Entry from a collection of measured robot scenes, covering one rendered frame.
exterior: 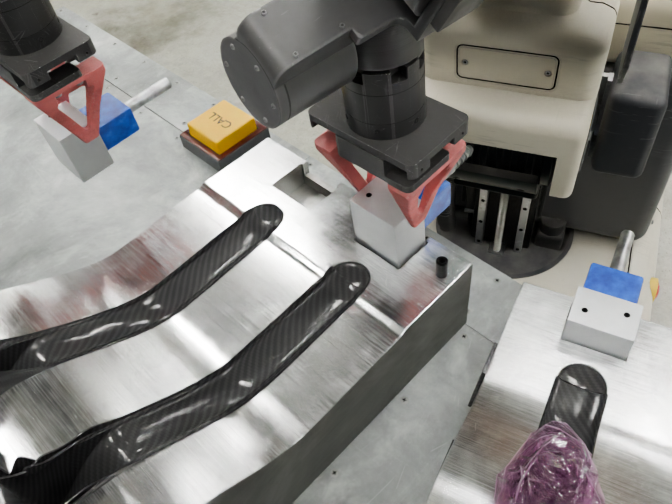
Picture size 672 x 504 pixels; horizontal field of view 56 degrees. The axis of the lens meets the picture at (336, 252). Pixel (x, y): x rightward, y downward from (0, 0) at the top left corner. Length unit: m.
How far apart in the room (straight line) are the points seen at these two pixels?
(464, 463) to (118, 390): 0.25
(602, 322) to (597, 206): 0.79
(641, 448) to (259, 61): 0.37
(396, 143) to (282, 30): 0.13
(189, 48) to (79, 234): 1.88
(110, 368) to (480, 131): 0.54
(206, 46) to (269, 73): 2.24
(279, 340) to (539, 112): 0.46
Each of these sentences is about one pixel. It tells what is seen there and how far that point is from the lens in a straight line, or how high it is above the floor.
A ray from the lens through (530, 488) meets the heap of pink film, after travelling 0.44.
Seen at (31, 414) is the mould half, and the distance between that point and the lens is 0.49.
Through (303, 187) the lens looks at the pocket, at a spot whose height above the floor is 0.86.
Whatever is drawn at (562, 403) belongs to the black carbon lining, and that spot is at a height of 0.85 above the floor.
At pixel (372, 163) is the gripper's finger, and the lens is 0.45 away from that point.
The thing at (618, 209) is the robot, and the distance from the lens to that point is 1.32.
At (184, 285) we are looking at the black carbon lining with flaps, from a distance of 0.58.
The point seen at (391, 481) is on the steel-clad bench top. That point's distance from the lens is 0.55.
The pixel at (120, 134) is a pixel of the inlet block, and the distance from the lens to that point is 0.67.
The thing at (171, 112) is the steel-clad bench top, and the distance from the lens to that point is 0.90.
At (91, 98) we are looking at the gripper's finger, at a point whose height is 0.99.
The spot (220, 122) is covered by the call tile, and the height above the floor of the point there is 0.84.
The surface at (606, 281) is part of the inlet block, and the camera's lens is 0.58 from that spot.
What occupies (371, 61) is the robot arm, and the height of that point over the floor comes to 1.09.
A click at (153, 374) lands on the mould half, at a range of 0.51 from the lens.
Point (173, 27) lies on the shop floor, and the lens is 2.76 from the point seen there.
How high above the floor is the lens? 1.31
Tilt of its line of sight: 50 degrees down
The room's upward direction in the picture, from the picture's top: 9 degrees counter-clockwise
